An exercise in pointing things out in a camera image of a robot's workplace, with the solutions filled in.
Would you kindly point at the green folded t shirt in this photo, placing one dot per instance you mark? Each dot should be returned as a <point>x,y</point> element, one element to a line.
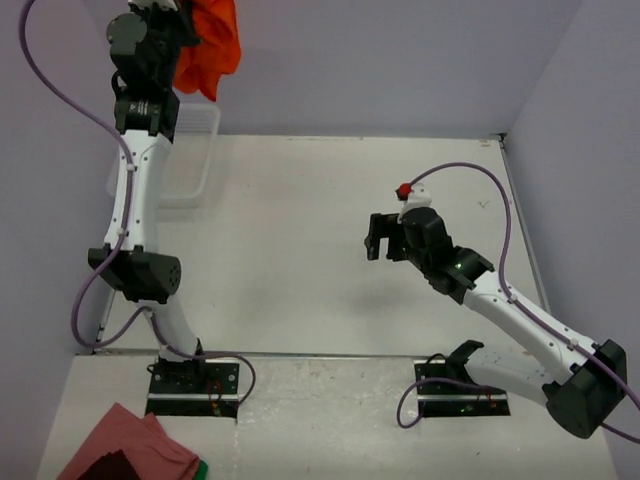
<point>202,471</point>

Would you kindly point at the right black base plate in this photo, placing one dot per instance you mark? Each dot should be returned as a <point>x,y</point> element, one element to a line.
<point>443,400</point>

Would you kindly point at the orange t shirt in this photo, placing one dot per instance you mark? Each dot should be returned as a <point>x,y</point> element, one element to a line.
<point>201,68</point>

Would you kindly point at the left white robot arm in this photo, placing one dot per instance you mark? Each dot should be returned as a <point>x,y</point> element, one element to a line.
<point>130,260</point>

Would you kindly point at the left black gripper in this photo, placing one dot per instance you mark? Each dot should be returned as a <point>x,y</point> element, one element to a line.
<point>176,17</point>

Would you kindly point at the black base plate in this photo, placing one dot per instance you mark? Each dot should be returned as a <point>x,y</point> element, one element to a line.
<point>193,389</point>
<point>443,400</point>

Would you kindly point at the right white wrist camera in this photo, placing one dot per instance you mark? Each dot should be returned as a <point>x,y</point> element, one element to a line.
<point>412,196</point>

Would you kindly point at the dark maroon folded t shirt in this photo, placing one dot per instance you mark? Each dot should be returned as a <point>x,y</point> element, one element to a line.
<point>112,466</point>

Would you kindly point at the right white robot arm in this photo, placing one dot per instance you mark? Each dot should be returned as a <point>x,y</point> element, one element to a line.
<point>578,380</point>

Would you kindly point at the pink folded t shirt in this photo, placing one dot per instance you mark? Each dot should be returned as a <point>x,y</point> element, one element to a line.
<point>144,443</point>

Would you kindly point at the white plastic basket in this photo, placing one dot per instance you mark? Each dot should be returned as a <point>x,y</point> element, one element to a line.
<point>187,169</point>

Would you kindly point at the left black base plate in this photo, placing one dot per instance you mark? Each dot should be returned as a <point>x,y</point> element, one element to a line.
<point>193,389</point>

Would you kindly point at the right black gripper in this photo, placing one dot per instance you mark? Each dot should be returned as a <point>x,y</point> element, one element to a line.
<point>382,226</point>

